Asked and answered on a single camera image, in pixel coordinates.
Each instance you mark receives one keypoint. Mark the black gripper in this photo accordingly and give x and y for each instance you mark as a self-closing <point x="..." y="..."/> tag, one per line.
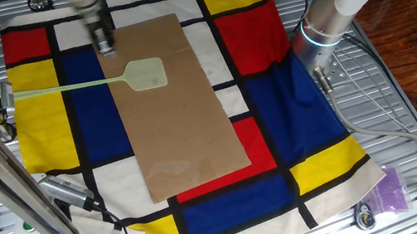
<point x="99" y="26"/>

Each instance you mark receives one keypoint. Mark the light green plastic flyswatter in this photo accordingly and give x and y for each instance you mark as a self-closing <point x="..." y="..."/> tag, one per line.
<point x="145" y="75"/>

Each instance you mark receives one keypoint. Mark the brown cardboard sheet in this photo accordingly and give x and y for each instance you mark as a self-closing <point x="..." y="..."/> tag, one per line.
<point x="172" y="136"/>

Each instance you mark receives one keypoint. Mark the colour block patterned cloth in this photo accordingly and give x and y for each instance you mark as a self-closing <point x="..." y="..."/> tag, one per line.
<point x="290" y="105"/>

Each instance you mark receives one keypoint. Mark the white box green button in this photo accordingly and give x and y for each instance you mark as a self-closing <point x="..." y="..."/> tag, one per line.
<point x="27" y="229"/>

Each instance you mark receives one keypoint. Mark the round metal padlock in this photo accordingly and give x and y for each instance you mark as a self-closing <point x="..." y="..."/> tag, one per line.
<point x="365" y="217"/>

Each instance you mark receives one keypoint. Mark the purple plastic bag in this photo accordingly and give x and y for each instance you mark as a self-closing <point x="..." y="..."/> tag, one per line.
<point x="389" y="192"/>

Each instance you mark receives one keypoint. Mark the small grey camera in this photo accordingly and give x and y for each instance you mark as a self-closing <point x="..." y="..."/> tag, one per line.
<point x="7" y="100"/>

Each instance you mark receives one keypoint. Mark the silver camera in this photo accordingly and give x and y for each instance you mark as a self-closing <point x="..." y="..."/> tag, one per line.
<point x="62" y="190"/>

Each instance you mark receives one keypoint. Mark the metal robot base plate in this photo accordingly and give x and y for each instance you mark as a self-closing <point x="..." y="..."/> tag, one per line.
<point x="335" y="70"/>

